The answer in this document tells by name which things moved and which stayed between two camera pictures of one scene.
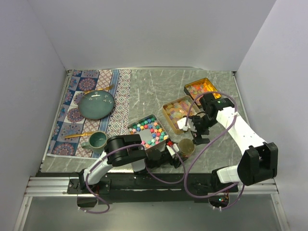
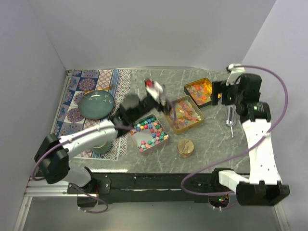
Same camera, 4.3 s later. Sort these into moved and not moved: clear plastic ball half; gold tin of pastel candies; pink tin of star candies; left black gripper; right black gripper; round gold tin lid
Moved: right black gripper; left black gripper
Not moved: gold tin of pastel candies; pink tin of star candies; round gold tin lid; clear plastic ball half
